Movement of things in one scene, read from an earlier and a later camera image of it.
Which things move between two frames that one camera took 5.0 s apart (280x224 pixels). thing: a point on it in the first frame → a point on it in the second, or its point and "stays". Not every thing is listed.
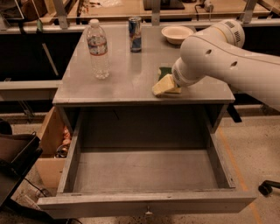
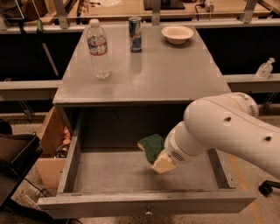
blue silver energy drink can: [135, 29] stays
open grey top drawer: [145, 159] stays
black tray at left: [17, 154] stays
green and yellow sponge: [166, 83] → [152, 145]
